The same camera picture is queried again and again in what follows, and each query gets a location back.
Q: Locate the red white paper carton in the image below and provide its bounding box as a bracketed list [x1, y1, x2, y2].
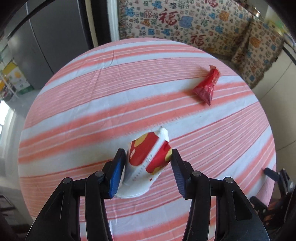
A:
[116, 127, 172, 199]

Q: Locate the red snack packet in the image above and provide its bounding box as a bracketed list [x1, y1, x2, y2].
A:
[193, 65, 221, 106]

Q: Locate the pink striped tablecloth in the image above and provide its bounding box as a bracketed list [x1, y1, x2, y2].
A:
[18, 38, 276, 240]

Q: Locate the yellow green cardboard box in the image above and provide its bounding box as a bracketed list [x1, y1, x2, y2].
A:
[2, 61, 34, 95]

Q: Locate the grey refrigerator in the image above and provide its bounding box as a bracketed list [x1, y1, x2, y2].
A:
[4, 0, 93, 89]

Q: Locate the patterned fabric cover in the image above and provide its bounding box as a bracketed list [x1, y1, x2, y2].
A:
[118, 0, 284, 88]

